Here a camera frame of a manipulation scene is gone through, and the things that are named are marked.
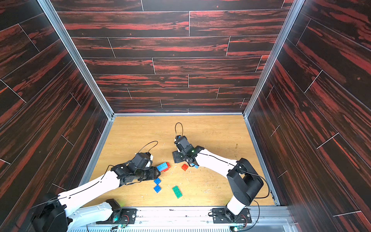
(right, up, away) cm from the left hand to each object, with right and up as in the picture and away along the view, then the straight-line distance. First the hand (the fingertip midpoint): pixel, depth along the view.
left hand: (159, 174), depth 82 cm
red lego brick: (+5, +3, +6) cm, 8 cm away
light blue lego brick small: (+20, +10, -20) cm, 30 cm away
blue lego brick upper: (-1, -5, +2) cm, 6 cm away
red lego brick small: (+15, +2, +9) cm, 17 cm away
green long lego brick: (+10, -9, -1) cm, 14 cm away
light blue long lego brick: (+1, +3, +5) cm, 6 cm away
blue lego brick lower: (-1, -8, 0) cm, 8 cm away
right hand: (+12, +11, +7) cm, 18 cm away
